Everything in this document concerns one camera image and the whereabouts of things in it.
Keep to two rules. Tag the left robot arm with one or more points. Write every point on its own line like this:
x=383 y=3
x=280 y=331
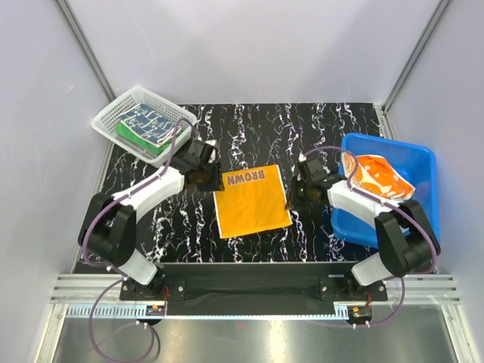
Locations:
x=109 y=229

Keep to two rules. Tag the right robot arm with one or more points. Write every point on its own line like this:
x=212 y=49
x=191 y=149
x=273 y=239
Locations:
x=406 y=240

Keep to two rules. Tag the blue plastic bin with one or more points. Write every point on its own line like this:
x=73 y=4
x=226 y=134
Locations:
x=417 y=164

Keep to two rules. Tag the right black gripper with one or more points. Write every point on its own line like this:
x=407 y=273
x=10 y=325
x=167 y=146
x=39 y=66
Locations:
x=293 y=202

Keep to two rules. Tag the green microfiber towel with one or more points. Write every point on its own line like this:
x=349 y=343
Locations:
x=154 y=136

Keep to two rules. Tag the brown yellow towel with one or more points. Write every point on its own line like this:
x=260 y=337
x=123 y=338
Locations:
x=253 y=201

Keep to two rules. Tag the blue white patterned towel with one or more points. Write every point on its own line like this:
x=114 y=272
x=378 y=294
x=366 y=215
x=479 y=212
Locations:
x=140 y=114

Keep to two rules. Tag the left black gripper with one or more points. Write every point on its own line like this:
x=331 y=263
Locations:
x=215 y=184

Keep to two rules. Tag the aluminium frame rail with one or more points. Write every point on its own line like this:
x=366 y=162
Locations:
x=102 y=296

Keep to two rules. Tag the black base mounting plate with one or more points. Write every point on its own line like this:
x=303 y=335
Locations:
x=293 y=289

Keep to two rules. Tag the white perforated plastic basket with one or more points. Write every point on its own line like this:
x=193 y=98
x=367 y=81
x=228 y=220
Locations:
x=107 y=119

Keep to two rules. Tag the orange floral towel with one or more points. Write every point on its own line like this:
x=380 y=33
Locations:
x=374 y=174

